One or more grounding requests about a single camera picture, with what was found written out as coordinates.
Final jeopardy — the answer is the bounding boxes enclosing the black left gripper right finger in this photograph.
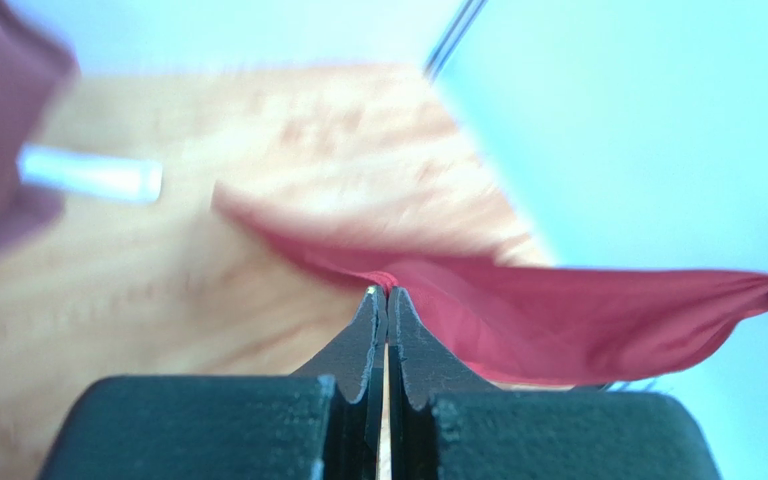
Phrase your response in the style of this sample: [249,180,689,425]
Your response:
[387,287,719,479]

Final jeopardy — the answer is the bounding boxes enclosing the maroon tank top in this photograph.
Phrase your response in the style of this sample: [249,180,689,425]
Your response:
[0,1,78,250]

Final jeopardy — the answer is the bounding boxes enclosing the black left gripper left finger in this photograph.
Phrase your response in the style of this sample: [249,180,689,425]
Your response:
[39,287,387,479]

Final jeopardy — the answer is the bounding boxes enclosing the red cloth napkin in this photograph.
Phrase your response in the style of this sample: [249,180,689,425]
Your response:
[212,185,768,385]

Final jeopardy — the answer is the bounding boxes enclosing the white clothes rack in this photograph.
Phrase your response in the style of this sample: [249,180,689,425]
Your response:
[17,145,163,204]

